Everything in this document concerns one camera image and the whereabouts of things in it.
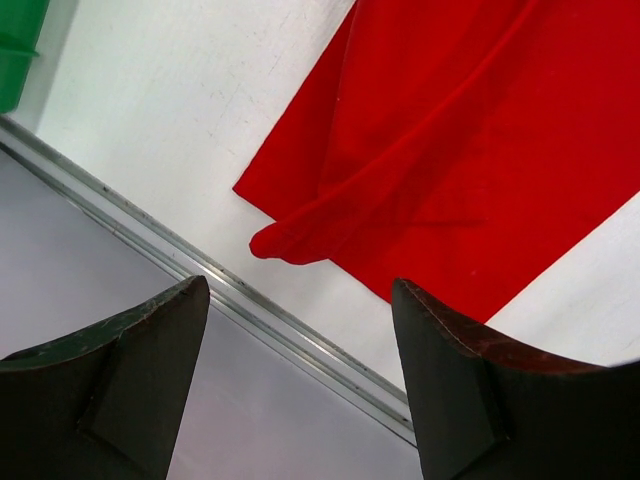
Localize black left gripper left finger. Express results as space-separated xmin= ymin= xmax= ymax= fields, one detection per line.
xmin=1 ymin=276 xmax=209 ymax=479

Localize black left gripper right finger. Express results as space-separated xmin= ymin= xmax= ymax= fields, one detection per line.
xmin=392 ymin=279 xmax=639 ymax=479

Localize red trousers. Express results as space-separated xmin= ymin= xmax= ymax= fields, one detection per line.
xmin=234 ymin=1 xmax=639 ymax=322

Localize green plastic bin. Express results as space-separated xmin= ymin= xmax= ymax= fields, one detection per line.
xmin=0 ymin=0 xmax=50 ymax=114

